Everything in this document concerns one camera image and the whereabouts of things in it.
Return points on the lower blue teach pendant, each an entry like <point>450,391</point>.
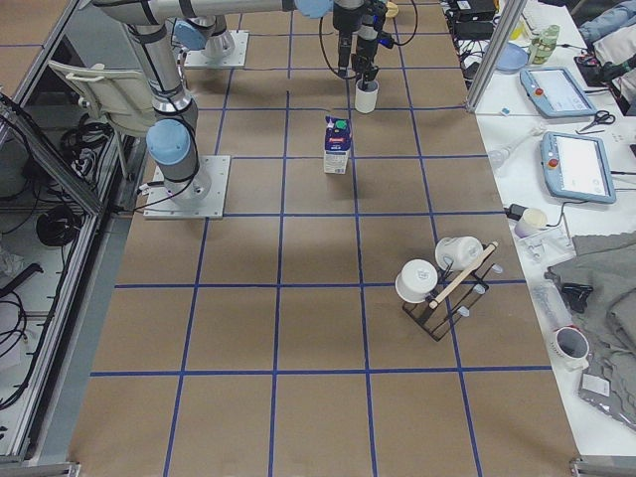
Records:
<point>576,167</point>

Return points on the white mug with grey inside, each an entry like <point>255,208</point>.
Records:
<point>365,101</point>

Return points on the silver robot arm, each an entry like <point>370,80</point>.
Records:
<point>171,140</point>
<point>194,33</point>

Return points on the blue white milk carton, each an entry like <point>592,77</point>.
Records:
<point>337,145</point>

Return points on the red rimmed white mug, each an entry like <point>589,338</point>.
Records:
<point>570,347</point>

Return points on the clear light bulb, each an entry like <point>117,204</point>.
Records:
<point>498,157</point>

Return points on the grey cloth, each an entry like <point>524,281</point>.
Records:
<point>598,286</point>

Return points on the blue teach pendant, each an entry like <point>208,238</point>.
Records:
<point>555,93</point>
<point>576,167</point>

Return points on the wooden rack handle rod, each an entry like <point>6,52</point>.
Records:
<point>473,266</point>

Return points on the light blue plate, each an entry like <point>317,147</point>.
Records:
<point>512,59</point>

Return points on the cream and lilac cup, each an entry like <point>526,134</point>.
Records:
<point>532,221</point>

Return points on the white plastic chair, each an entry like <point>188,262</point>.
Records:
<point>122,97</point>

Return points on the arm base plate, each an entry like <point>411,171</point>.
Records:
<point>223,51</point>
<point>204,197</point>

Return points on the white mug on rack rear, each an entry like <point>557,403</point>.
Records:
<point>457,253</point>

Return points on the upper blue teach pendant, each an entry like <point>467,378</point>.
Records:
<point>555,93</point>

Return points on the aluminium frame post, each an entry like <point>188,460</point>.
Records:
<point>510,15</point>

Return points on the grey foil pouch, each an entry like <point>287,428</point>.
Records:
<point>607,390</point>

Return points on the black power adapter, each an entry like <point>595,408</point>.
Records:
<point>515,212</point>

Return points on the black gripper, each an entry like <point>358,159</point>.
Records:
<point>368,46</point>
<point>346,20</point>

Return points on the green glass bottle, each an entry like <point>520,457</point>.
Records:
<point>543,45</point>

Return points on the black handled scissors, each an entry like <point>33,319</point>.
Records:
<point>601,117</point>

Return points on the black wire mug rack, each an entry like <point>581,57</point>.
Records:
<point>439,322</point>

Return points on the black electronics box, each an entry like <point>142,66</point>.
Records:
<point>471,19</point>

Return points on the white mug on rack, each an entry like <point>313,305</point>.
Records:
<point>457,253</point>
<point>416,280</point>

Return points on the white mug on rack front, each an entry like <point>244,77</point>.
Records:
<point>416,280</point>

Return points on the clear plastic bottle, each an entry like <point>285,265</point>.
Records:
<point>551,308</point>

